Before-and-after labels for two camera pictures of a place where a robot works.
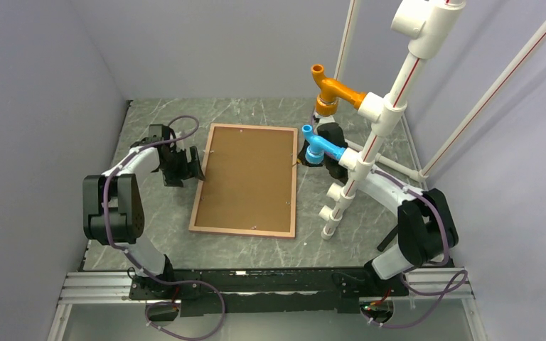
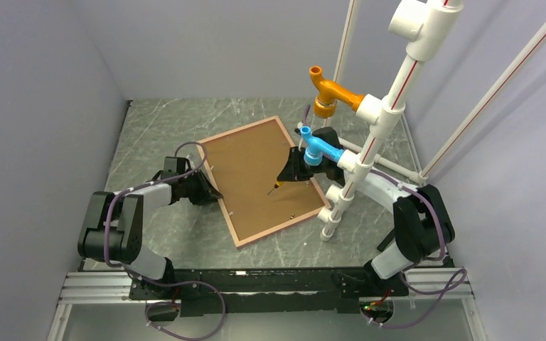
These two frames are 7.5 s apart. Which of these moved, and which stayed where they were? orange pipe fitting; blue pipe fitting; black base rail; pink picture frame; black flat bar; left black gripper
Moved: left black gripper; pink picture frame
Stayed: black flat bar; blue pipe fitting; orange pipe fitting; black base rail
